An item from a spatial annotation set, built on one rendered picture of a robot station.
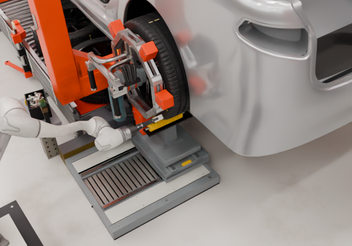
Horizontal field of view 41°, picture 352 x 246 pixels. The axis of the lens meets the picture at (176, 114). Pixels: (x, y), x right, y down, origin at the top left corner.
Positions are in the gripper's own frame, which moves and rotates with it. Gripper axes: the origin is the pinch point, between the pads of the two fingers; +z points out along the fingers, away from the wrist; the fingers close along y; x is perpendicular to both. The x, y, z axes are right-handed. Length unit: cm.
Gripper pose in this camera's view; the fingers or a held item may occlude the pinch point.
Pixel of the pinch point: (157, 118)
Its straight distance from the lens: 291.2
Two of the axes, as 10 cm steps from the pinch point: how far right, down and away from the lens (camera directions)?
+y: 3.3, -1.8, -9.3
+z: 8.4, -3.8, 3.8
